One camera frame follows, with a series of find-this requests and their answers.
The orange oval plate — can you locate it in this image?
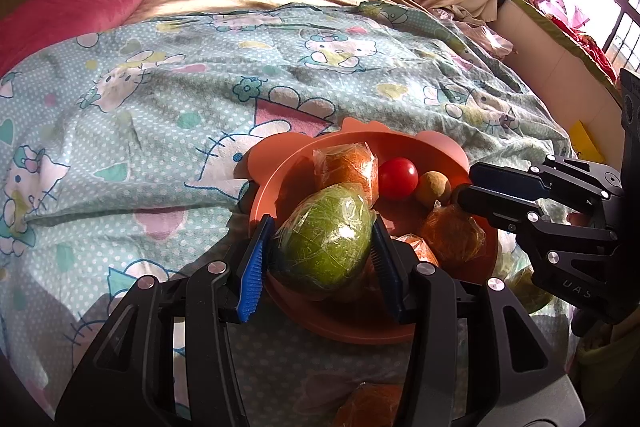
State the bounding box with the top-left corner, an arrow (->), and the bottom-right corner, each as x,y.
245,117 -> 501,345

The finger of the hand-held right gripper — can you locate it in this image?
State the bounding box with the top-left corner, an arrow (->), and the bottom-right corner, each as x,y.
469,154 -> 626,212
457,185 -> 621,268

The yellow paper sheet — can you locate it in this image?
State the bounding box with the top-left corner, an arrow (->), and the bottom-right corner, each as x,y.
570,121 -> 606,162

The person's right forearm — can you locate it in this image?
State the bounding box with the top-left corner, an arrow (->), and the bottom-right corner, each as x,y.
567,307 -> 636,413

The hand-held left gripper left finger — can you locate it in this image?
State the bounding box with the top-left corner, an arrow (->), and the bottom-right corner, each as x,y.
55,214 -> 277,427

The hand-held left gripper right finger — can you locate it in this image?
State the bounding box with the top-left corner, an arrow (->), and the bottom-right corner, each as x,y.
370,213 -> 586,427

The pink and red cloth heap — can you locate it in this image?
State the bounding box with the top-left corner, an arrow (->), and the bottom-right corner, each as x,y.
510,0 -> 618,82

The cartoon cat printed blanket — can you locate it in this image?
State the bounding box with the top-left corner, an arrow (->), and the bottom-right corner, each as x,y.
0,2 -> 576,427

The red cherry tomato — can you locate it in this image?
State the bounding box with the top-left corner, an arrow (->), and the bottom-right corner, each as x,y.
378,157 -> 420,200

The large green mango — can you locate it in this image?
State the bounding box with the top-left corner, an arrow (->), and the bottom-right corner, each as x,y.
272,184 -> 375,295

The plastic-wrapped orange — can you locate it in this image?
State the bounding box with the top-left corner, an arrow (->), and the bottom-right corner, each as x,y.
419,202 -> 487,264
392,233 -> 441,268
332,382 -> 406,427
313,142 -> 379,208

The small wrapped green mango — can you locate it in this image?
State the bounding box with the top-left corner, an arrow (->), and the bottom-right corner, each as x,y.
502,252 -> 553,314

